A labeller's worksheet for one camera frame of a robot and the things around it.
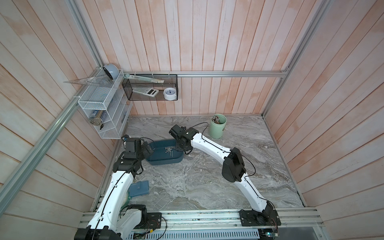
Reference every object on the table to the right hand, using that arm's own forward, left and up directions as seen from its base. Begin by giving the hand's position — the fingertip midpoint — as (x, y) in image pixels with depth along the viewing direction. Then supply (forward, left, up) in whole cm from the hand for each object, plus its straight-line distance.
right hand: (180, 147), depth 94 cm
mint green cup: (+13, -24, +7) cm, 28 cm away
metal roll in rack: (+2, +41, +26) cm, 49 cm away
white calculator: (+31, +21, +21) cm, 43 cm away
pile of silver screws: (+1, +8, -4) cm, 9 cm away
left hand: (-9, +19, +10) cm, 24 cm away
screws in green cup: (+16, -23, +10) cm, 30 cm away
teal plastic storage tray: (-2, +10, -4) cm, 11 cm away
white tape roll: (+27, +7, +22) cm, 35 cm away
